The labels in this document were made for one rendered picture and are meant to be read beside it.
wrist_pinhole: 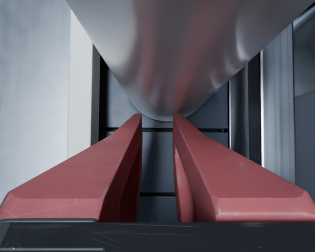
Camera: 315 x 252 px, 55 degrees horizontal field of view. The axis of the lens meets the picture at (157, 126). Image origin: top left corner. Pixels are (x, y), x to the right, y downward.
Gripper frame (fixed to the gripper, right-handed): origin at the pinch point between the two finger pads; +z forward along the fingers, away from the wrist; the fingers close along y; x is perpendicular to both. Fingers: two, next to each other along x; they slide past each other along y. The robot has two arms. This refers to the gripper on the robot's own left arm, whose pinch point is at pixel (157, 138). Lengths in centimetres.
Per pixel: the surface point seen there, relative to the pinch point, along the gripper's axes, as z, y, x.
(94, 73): 4.3, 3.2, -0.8
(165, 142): 4.4, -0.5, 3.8
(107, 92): 6.3, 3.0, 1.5
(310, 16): 9.7, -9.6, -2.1
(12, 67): 12.0, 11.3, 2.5
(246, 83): 6.9, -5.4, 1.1
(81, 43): 4.8, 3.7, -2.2
